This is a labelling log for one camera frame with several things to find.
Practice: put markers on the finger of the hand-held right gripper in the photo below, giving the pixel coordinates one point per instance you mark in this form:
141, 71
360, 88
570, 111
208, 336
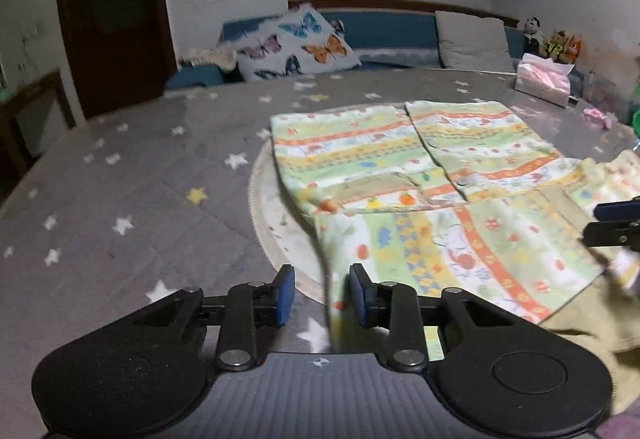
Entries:
612, 234
617, 212

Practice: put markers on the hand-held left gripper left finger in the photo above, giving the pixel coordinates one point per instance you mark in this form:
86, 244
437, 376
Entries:
285, 296

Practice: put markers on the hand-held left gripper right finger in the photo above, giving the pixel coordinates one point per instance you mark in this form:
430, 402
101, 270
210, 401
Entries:
359, 296

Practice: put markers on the pale yellow printed garment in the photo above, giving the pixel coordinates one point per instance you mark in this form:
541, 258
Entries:
612, 179

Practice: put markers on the colourful printed pajama top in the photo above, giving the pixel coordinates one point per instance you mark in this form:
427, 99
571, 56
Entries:
475, 249

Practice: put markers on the white round mat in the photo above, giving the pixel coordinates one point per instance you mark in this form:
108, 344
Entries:
280, 229

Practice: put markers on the green plastic item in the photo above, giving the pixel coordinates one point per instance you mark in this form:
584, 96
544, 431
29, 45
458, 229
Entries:
636, 124

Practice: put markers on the beige cloth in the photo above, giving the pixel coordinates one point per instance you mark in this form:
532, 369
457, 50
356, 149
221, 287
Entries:
600, 324

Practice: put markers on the small pink cloth item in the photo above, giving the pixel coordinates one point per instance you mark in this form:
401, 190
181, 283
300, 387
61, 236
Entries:
599, 117

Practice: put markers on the pink tissue box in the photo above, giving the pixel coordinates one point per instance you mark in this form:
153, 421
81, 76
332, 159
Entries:
542, 84

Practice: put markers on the colourful printed pajama pants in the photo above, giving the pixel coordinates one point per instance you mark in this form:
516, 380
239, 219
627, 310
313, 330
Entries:
350, 144

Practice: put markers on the orange plush toy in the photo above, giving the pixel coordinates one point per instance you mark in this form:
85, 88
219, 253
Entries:
574, 50
555, 46

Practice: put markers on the panda plush toy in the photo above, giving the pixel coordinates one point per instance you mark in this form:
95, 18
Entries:
533, 34

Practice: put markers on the plain grey pillow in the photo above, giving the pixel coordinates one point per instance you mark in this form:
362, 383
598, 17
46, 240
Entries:
472, 41

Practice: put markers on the white knitted cloth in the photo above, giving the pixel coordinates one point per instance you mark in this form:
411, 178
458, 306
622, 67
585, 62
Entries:
212, 56

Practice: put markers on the butterfly print pillow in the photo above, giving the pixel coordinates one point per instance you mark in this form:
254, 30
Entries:
300, 44

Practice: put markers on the blue sofa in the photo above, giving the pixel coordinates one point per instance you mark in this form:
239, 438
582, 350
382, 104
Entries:
390, 31

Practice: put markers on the dark wooden door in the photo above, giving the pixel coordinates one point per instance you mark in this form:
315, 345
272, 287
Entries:
115, 19

